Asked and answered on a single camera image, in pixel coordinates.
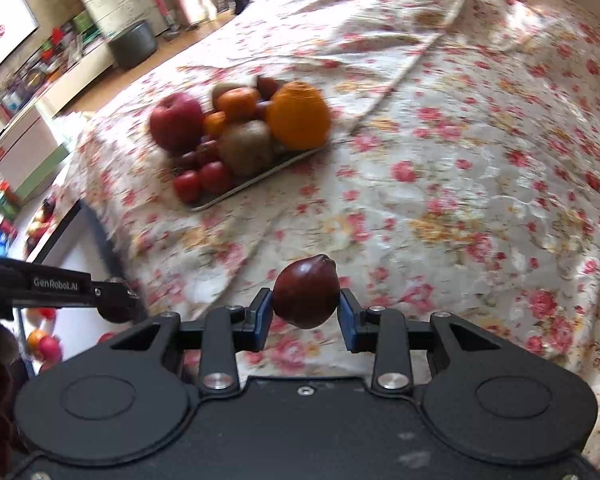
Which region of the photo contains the white fruit tray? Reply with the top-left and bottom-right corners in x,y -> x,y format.
189,142 -> 330,212

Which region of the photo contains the red cherry tomato tray right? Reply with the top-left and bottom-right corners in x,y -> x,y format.
199,162 -> 233,195

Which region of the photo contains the small tangerine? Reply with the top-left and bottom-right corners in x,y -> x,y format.
204,112 -> 227,140
216,87 -> 260,122

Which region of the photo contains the dark blue white box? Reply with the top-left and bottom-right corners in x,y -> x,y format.
8,202 -> 132,376

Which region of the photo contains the dark red chestnut fruit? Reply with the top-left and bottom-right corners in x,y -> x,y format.
272,254 -> 340,330

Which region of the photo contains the floral tablecloth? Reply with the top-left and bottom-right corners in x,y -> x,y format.
59,0 -> 600,470

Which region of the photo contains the large orange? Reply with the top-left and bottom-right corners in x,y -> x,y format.
266,81 -> 332,151

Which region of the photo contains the small tangerine top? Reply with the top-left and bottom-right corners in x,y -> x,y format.
216,87 -> 260,122

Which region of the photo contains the white green cardboard box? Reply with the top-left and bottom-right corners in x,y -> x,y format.
0,104 -> 69,204

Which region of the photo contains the small tangerine left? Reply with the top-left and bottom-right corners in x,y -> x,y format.
204,112 -> 227,140

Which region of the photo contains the red cherry tomato tray front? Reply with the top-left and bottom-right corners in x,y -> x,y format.
172,170 -> 202,204

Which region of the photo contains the brown kiwi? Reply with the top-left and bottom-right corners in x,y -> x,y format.
211,82 -> 244,112
218,120 -> 274,178

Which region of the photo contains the red apple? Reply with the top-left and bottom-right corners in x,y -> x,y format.
148,92 -> 204,154

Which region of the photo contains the red cherry tomato tray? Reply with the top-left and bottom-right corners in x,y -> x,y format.
172,170 -> 202,204
199,162 -> 233,195

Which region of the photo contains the black round stool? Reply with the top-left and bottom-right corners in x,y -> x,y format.
108,20 -> 158,70

